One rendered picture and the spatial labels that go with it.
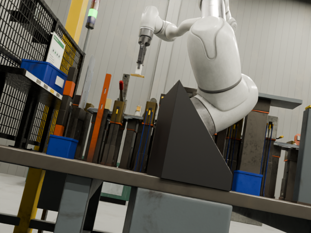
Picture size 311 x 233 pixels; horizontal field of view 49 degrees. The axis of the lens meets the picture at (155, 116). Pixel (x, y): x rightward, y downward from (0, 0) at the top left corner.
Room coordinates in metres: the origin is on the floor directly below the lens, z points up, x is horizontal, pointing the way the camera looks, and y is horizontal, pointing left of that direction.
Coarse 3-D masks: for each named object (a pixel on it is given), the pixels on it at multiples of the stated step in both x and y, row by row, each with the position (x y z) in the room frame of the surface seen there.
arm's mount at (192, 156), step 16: (176, 96) 1.03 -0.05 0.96; (160, 112) 1.33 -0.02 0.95; (176, 112) 1.03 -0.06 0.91; (192, 112) 1.04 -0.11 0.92; (160, 128) 1.24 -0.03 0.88; (176, 128) 1.03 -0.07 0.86; (192, 128) 1.04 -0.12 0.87; (160, 144) 1.17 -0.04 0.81; (176, 144) 1.03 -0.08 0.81; (192, 144) 1.04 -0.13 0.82; (208, 144) 1.05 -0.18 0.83; (160, 160) 1.10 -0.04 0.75; (176, 160) 1.04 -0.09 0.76; (192, 160) 1.04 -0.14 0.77; (208, 160) 1.05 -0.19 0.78; (224, 160) 1.05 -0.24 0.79; (160, 176) 1.04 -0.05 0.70; (176, 176) 1.04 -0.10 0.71; (192, 176) 1.04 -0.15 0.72; (208, 176) 1.05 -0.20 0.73; (224, 176) 1.05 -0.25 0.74
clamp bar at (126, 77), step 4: (124, 76) 1.80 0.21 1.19; (128, 76) 1.81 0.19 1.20; (124, 80) 1.82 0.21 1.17; (128, 80) 1.82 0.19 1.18; (124, 84) 1.82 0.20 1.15; (128, 84) 1.84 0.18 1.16; (124, 88) 1.82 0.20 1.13; (124, 92) 1.83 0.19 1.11; (124, 96) 1.83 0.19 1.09; (124, 100) 1.83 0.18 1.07
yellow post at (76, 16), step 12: (72, 0) 2.48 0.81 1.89; (84, 0) 2.48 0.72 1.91; (72, 12) 2.48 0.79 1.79; (84, 12) 2.54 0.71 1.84; (72, 24) 2.47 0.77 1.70; (72, 36) 2.47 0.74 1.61; (72, 48) 2.48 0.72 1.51; (48, 108) 2.48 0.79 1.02; (36, 180) 2.47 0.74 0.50; (24, 192) 2.48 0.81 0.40; (36, 192) 2.47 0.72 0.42; (24, 204) 2.48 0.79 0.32; (36, 204) 2.52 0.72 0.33; (24, 216) 2.47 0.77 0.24; (24, 228) 2.47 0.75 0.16
